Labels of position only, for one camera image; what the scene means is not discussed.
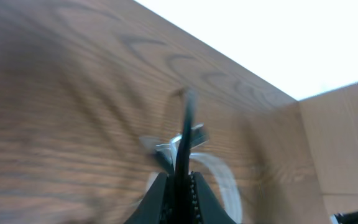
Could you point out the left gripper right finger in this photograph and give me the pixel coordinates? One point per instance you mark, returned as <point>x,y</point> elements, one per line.
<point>206,208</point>

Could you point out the cardboard box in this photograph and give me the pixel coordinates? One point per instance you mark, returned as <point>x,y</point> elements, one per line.
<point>331,125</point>

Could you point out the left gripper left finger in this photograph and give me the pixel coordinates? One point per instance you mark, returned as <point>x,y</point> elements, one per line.
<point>150,208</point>

